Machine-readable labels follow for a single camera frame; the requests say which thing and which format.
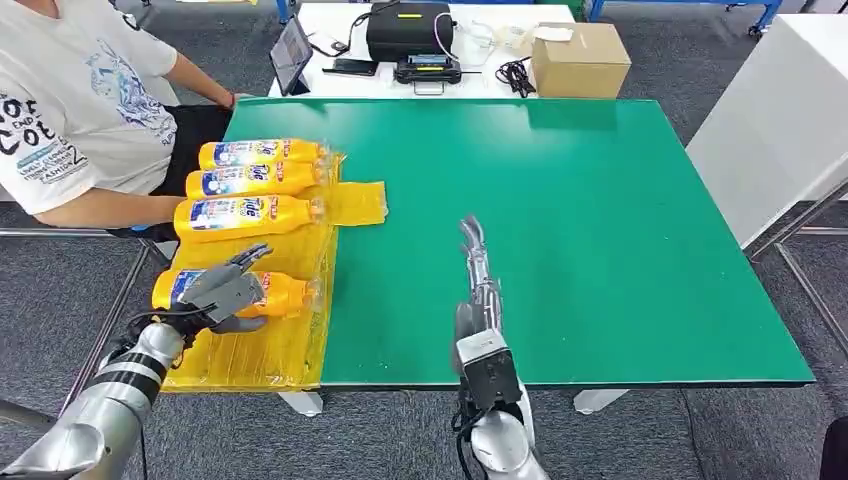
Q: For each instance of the green table mat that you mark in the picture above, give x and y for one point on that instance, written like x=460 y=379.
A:
x=629 y=232

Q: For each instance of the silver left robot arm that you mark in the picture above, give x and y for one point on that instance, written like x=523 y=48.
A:
x=119 y=397

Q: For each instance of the dark robot body part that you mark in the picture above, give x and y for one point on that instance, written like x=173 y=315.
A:
x=836 y=450

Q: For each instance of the blue metal leg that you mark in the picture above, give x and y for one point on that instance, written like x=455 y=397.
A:
x=285 y=8

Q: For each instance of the black carry bag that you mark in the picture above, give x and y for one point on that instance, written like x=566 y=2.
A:
x=407 y=36

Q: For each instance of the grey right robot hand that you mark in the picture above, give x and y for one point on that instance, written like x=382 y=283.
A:
x=480 y=311

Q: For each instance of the black remote controller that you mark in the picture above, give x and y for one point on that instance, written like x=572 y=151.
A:
x=427 y=71

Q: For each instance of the black smartphone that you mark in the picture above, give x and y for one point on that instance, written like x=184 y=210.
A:
x=351 y=67

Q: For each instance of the person's left hand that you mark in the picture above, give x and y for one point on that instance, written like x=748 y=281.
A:
x=240 y=100

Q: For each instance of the white paper on box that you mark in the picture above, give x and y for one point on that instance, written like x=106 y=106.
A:
x=555 y=33

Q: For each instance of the orange drink bottle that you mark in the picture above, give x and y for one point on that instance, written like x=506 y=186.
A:
x=298 y=151
x=285 y=295
x=285 y=215
x=295 y=177

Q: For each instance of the white table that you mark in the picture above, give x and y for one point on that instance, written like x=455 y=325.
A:
x=384 y=86

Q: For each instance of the clear plastic packet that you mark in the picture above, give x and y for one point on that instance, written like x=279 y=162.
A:
x=517 y=40

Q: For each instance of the steel floor frame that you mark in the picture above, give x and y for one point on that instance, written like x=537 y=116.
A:
x=811 y=295
x=125 y=291

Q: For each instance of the white table foot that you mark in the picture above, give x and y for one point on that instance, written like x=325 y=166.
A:
x=169 y=250
x=598 y=401
x=301 y=403

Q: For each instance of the large white cabinet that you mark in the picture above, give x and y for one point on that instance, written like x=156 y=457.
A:
x=782 y=126

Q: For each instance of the yellow plastic sheet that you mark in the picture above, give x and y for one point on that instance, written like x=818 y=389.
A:
x=265 y=358

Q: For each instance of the brown cardboard box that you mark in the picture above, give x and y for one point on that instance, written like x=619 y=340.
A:
x=580 y=69

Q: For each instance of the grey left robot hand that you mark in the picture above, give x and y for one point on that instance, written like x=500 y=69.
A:
x=222 y=295

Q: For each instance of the smartphone with pale edge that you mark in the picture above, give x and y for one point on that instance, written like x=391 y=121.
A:
x=331 y=45

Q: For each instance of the clear plastic bag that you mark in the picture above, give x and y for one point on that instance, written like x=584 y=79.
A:
x=480 y=38

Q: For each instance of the person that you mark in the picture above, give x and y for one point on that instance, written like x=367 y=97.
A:
x=66 y=99

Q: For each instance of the black tablet on stand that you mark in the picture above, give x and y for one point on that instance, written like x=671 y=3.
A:
x=291 y=56

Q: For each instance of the blue metal table frame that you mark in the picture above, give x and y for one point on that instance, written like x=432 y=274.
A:
x=768 y=10

